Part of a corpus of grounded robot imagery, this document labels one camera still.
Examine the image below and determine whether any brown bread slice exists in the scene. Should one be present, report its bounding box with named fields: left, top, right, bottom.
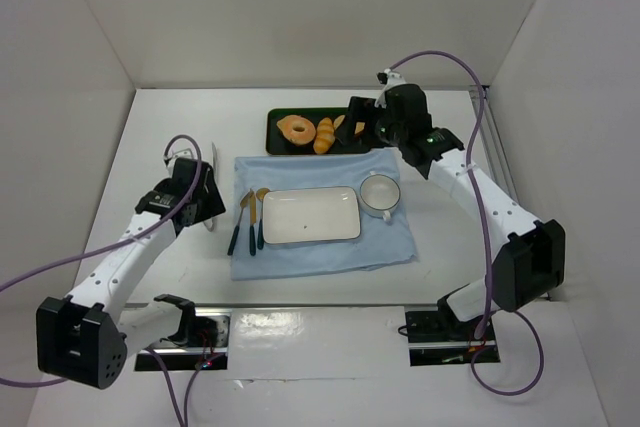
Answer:
left=333, top=115, right=366, bottom=143

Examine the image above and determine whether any glazed bagel bread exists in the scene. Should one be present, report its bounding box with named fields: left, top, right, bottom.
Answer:
left=276, top=115, right=316, bottom=146

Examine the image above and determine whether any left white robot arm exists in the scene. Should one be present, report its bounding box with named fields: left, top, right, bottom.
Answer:
left=36, top=149, right=225, bottom=389

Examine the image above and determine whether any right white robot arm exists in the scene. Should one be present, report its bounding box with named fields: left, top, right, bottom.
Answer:
left=336, top=69, right=566, bottom=327

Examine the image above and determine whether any golden croissant roll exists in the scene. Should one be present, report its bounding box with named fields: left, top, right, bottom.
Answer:
left=313, top=117, right=335, bottom=155

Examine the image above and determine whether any dark green serving tray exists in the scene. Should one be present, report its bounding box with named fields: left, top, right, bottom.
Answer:
left=265, top=107, right=371, bottom=156

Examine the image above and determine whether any white rectangular plate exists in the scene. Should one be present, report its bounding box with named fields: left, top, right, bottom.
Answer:
left=262, top=186, right=361, bottom=245

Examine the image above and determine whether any light blue cloth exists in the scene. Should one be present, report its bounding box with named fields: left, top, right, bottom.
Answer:
left=231, top=149, right=417, bottom=281

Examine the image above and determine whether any gold fork dark handle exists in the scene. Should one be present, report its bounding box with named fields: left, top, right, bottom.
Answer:
left=227, top=189, right=253, bottom=256

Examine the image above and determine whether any gold knife dark handle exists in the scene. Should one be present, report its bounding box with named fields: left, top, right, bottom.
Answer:
left=249, top=190, right=257, bottom=256

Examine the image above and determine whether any gold spoon dark handle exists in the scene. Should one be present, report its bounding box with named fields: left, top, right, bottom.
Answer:
left=256, top=187, right=270, bottom=250

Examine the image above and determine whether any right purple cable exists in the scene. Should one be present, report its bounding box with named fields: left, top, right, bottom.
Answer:
left=389, top=49, right=546, bottom=394

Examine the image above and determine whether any purple cable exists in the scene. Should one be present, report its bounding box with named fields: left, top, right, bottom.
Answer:
left=389, top=49, right=546, bottom=394
left=0, top=134, right=221, bottom=427

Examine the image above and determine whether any white handled soup bowl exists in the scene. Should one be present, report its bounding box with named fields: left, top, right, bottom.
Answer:
left=359, top=173, right=401, bottom=224

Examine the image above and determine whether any aluminium frame rail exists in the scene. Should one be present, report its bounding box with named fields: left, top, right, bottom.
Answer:
left=480, top=86, right=519, bottom=204

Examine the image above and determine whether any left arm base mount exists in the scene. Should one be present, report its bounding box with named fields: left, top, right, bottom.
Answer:
left=128, top=307, right=231, bottom=372

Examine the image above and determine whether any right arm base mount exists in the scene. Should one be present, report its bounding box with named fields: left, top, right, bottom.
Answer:
left=397, top=306, right=500, bottom=367

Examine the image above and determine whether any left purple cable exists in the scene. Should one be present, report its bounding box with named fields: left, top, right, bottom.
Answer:
left=0, top=134, right=221, bottom=427

